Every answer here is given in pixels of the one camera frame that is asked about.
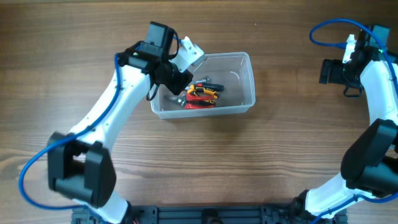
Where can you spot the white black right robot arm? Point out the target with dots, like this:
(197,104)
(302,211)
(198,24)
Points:
(366,172)

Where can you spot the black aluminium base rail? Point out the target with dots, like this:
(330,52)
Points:
(265,214)

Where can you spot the black red screwdriver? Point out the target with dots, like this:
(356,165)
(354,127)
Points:
(215,87)

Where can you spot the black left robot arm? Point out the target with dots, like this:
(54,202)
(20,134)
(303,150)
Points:
(79,163)

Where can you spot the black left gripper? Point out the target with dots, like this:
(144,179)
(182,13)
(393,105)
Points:
(176,86)

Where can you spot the clear plastic container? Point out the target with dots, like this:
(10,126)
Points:
(232,70)

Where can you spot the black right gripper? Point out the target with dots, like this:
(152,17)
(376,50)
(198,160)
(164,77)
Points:
(334,76)

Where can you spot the red handled cutters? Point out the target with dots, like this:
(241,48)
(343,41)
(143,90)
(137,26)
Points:
(192,101)

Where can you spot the orange black needle-nose pliers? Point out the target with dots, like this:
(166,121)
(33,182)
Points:
(195,90)

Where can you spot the small silver wrench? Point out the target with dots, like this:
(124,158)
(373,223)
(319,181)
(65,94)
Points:
(205,79)

